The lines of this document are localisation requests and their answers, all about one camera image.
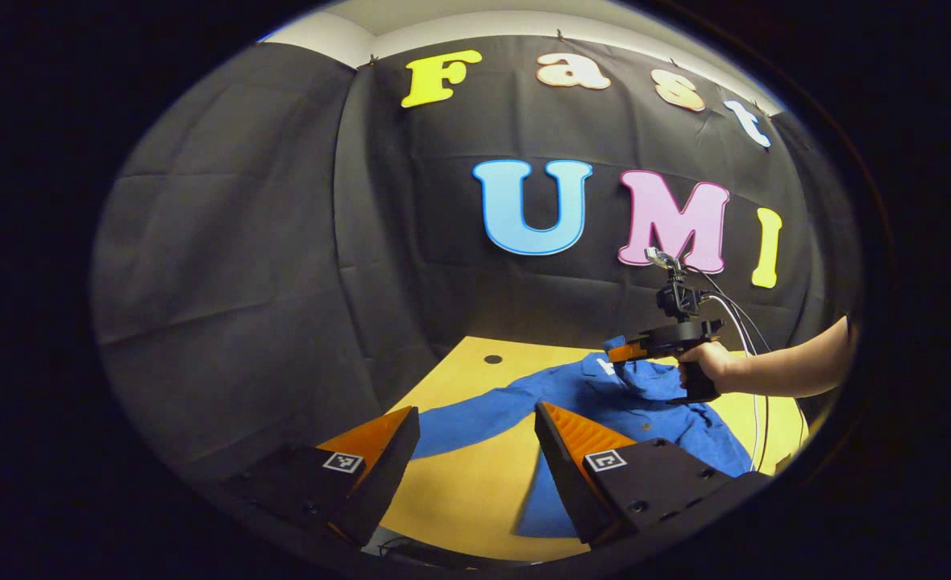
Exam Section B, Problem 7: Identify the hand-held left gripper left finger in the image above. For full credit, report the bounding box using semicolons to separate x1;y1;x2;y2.
226;405;422;549

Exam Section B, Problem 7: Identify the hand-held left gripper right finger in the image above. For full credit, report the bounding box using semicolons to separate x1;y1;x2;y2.
534;401;741;549

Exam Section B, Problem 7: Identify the blue button shirt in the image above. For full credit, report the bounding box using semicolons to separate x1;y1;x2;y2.
411;334;754;539

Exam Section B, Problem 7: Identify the black backdrop cloth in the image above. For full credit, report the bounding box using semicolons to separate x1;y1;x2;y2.
93;32;859;492

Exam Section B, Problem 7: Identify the black cable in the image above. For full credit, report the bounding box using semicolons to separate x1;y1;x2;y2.
685;264;773;470

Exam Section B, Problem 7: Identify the white cable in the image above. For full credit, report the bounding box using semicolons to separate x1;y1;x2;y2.
701;293;762;474

